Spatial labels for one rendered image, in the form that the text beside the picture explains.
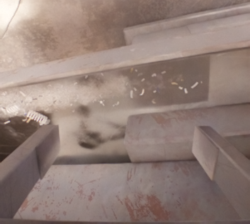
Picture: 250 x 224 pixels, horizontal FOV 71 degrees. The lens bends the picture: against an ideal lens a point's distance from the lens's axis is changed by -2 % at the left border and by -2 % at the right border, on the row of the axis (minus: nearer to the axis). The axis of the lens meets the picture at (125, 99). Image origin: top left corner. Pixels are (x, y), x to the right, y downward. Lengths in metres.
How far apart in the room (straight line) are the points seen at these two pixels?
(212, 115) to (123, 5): 0.47
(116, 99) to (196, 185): 0.18
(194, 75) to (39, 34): 0.63
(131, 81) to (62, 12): 0.49
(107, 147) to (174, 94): 0.20
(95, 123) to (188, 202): 0.21
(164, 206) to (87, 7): 0.61
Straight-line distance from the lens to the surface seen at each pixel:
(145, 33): 0.64
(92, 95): 0.32
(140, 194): 0.29
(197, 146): 0.17
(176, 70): 0.28
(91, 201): 0.31
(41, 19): 0.77
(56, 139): 0.17
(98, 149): 0.43
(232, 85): 0.31
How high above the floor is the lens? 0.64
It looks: 52 degrees down
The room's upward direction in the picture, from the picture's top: 169 degrees counter-clockwise
